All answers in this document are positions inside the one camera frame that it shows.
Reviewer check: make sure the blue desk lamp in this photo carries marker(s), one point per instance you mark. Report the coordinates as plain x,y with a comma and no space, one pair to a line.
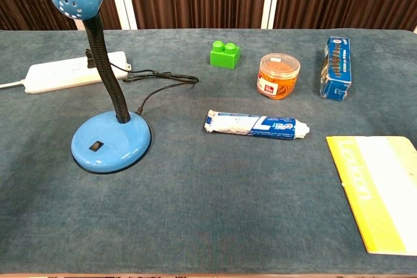
110,139

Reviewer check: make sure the blue white toothpaste tube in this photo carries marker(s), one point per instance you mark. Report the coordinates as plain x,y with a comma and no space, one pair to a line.
254,125

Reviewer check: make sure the green toy building block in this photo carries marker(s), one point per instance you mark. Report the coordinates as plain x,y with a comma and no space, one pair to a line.
224,55

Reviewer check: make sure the blue-grey table cloth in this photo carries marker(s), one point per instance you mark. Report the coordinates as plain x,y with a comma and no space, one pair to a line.
208,193

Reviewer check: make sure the clear tub of rubber bands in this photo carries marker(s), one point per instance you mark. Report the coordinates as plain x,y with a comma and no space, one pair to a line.
278,76

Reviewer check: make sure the blue paper clip box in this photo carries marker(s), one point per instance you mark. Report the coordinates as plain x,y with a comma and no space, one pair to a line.
337,68

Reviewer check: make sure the white power strip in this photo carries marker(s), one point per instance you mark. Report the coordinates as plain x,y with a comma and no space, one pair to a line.
58,74

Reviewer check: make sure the yellow Lexicon notebook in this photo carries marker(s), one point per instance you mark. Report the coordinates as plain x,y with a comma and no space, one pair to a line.
378,190

